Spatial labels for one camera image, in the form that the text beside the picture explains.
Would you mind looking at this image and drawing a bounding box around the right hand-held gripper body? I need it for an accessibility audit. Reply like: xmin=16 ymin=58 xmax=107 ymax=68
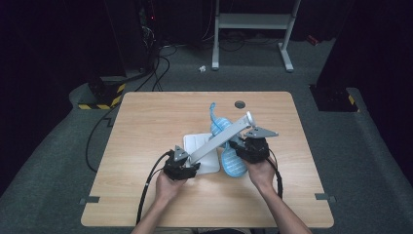
xmin=240 ymin=127 xmax=280 ymax=164

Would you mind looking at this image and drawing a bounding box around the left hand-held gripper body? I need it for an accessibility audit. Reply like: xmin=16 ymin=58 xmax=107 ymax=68
xmin=163 ymin=144 xmax=193 ymax=181

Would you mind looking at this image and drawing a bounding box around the light blue microfibre cloth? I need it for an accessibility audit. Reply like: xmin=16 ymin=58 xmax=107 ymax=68
xmin=208 ymin=101 xmax=249 ymax=178

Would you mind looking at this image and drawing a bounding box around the white folding desk lamp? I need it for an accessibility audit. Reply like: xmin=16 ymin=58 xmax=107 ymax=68
xmin=183 ymin=110 xmax=257 ymax=176

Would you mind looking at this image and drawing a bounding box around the person's left hand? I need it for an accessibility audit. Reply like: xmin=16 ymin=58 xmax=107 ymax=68
xmin=155 ymin=172 xmax=188 ymax=204

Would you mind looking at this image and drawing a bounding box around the person's right hand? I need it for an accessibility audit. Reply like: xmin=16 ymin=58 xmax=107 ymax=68
xmin=244 ymin=157 xmax=277 ymax=193

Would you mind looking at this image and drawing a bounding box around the grey tape piece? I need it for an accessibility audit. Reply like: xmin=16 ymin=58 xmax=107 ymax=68
xmin=79 ymin=195 xmax=100 ymax=206
xmin=315 ymin=192 xmax=337 ymax=203

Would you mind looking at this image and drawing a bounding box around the yellow-black striped stand base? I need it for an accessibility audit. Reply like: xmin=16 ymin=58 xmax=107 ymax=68
xmin=310 ymin=85 xmax=360 ymax=113
xmin=77 ymin=76 xmax=127 ymax=110

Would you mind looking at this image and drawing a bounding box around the white metal stand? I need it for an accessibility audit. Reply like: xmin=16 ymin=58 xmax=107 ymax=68
xmin=211 ymin=0 xmax=301 ymax=73

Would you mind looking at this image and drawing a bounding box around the black equipment rack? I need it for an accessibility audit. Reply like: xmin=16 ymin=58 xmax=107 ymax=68
xmin=103 ymin=0 xmax=160 ymax=71

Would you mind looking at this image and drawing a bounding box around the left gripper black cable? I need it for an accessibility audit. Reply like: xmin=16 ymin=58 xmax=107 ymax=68
xmin=135 ymin=150 xmax=171 ymax=226

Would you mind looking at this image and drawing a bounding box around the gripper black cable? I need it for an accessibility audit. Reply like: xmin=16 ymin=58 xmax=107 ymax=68
xmin=267 ymin=157 xmax=284 ymax=200
xmin=135 ymin=150 xmax=171 ymax=226

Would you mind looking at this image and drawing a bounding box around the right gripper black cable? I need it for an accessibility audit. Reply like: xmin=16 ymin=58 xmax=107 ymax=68
xmin=267 ymin=157 xmax=284 ymax=200

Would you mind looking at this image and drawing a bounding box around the black floor cable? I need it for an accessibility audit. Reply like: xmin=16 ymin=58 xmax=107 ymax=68
xmin=85 ymin=103 xmax=121 ymax=174

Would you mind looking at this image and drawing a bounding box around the bundle of black cables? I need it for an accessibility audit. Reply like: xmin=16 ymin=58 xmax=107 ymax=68
xmin=134 ymin=43 xmax=178 ymax=93

